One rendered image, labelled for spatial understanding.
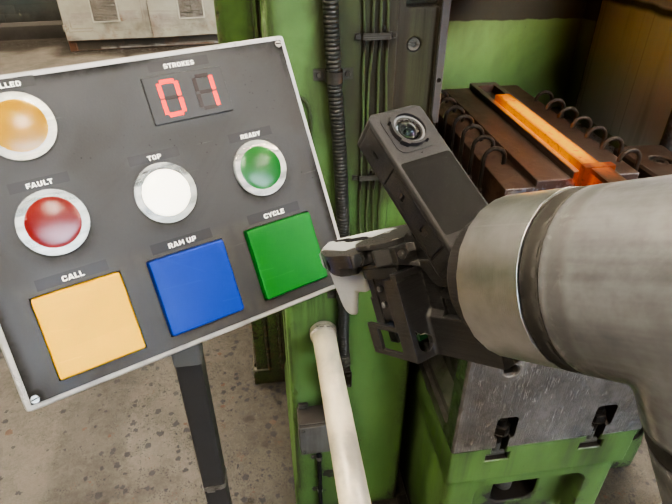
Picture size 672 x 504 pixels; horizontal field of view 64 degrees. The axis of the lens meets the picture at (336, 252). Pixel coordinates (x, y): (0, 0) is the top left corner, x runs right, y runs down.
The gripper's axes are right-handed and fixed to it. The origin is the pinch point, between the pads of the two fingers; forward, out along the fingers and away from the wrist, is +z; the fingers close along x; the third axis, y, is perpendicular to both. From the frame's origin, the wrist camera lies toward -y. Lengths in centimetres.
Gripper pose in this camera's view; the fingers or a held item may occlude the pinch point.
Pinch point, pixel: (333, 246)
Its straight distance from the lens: 47.5
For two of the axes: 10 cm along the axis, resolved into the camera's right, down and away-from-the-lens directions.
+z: -4.8, 0.1, 8.8
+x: 8.4, -3.1, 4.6
